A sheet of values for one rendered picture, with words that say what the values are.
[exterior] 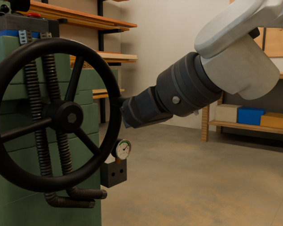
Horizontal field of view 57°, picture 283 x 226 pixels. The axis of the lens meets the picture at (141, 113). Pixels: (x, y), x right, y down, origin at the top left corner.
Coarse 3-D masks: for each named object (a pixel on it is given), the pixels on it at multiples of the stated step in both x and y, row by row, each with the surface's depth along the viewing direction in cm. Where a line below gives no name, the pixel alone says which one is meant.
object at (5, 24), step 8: (0, 16) 50; (8, 16) 49; (16, 16) 50; (0, 24) 50; (8, 24) 49; (16, 24) 50; (24, 24) 51; (32, 24) 52; (40, 24) 54; (48, 24) 58; (56, 24) 59; (0, 32) 50; (8, 32) 49; (16, 32) 50; (32, 32) 52; (40, 32) 54; (56, 32) 59
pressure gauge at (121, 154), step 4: (116, 140) 78; (120, 140) 78; (124, 140) 78; (116, 144) 77; (120, 144) 77; (124, 144) 79; (128, 144) 80; (116, 148) 76; (120, 148) 78; (124, 148) 79; (128, 148) 80; (112, 152) 78; (116, 152) 76; (120, 152) 78; (124, 152) 79; (128, 152) 80; (116, 156) 77; (120, 156) 78; (124, 156) 79; (116, 160) 80
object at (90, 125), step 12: (84, 108) 74; (96, 108) 77; (0, 120) 58; (12, 120) 60; (24, 120) 62; (84, 120) 74; (96, 120) 78; (0, 132) 58; (48, 132) 67; (96, 132) 78; (12, 144) 60; (24, 144) 62
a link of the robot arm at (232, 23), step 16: (240, 0) 34; (256, 0) 30; (272, 0) 30; (224, 16) 35; (240, 16) 31; (256, 16) 30; (272, 16) 30; (208, 32) 35; (224, 32) 32; (240, 32) 32; (208, 48) 34; (224, 48) 34
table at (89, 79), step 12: (84, 72) 73; (96, 72) 76; (12, 84) 50; (24, 84) 51; (60, 84) 57; (84, 84) 73; (96, 84) 76; (12, 96) 50; (24, 96) 52; (48, 96) 55
